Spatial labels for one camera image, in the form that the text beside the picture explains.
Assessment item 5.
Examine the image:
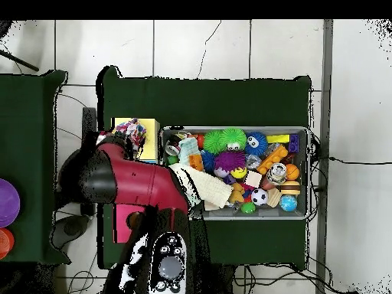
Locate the dark green table cloth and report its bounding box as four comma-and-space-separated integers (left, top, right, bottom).
0, 69, 71, 266
96, 65, 313, 270

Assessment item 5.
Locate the purple spiky toy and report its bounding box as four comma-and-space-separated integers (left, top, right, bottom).
214, 150, 247, 172

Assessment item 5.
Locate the cream knitted cloth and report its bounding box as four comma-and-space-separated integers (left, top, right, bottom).
168, 162, 234, 211

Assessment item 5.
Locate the black rod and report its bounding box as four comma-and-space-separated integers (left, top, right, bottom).
0, 48, 40, 72

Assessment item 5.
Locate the orange plastic building block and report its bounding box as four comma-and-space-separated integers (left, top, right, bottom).
188, 154, 204, 172

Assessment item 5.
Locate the blue spiky ball with eyes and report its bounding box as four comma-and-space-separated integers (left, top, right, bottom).
245, 131, 269, 156

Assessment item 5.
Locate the white cloth with coloured dots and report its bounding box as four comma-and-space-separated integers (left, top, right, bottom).
113, 118, 148, 160

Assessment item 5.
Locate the orange ribbed disc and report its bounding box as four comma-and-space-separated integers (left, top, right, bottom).
0, 227, 15, 260

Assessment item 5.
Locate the small soccer ball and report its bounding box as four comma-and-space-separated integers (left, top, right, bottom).
251, 188, 270, 207

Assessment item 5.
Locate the purple bowl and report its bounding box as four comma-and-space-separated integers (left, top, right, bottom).
0, 178, 21, 228

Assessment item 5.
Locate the silver drink can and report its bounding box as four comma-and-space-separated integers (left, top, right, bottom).
266, 162, 287, 186

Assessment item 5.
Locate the black stand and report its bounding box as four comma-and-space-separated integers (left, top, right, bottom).
50, 106, 98, 250

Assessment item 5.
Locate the long orange building block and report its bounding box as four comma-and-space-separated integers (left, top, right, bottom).
256, 145, 289, 175

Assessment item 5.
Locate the silver mesh bin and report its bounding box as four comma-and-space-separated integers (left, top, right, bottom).
158, 125, 311, 221

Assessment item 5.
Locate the orange toy basketball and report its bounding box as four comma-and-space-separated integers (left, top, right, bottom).
285, 163, 300, 181

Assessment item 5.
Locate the black cable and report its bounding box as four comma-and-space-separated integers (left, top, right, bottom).
328, 156, 392, 165

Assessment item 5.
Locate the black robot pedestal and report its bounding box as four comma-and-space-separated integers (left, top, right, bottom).
211, 263, 237, 294

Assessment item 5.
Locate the wooden box with three holes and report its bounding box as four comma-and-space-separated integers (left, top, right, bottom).
111, 117, 162, 244

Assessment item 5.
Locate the large green spiky ball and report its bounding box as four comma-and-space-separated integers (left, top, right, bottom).
220, 127, 247, 152

